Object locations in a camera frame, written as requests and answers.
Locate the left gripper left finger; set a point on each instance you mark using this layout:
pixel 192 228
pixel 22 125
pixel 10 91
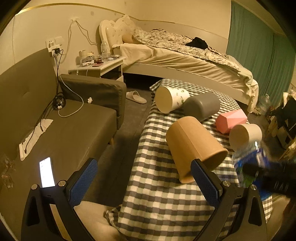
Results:
pixel 38 220

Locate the white bedside table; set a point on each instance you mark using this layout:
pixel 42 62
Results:
pixel 111 69

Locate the beige slipper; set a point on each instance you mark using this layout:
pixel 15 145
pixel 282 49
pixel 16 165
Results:
pixel 135 97

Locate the dark grey sofa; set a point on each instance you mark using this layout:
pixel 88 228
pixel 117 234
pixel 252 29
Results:
pixel 86 113

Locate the wall power socket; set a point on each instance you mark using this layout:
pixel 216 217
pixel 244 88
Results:
pixel 54 43

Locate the pink faceted cup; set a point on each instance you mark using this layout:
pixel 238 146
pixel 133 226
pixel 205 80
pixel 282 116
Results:
pixel 226 121

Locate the clear water jug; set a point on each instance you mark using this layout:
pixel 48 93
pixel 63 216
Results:
pixel 263 104

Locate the brown paper cup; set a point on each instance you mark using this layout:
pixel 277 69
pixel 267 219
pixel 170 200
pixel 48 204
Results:
pixel 187 140

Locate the glowing smartphone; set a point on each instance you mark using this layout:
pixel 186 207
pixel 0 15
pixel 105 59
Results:
pixel 46 173

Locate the white paper strip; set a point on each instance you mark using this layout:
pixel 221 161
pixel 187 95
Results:
pixel 27 145

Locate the clear water bottle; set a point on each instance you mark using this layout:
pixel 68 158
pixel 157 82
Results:
pixel 104 51

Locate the checkered tablecloth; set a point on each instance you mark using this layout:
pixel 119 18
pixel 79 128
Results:
pixel 156 205

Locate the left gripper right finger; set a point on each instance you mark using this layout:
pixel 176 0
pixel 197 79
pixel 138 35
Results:
pixel 249 221

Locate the white printed paper cup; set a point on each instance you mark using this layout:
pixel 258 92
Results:
pixel 169 99

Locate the patterned duvet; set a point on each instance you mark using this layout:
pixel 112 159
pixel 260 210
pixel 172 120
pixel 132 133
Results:
pixel 160 38

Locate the grey plastic cup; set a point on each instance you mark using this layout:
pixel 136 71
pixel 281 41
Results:
pixel 202 106

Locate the green curtain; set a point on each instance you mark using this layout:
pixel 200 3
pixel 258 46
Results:
pixel 269 56

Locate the chair with clothes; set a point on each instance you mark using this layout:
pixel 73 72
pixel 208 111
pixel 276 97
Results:
pixel 282 124

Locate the beige plastic cup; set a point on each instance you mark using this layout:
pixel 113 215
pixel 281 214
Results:
pixel 244 134

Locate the white pillow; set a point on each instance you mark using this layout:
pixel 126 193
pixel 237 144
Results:
pixel 125 28

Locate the black garment on bed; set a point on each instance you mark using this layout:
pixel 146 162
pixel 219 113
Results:
pixel 198 43

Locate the blue plastic bottle cup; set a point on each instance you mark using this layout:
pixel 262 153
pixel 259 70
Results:
pixel 253 154

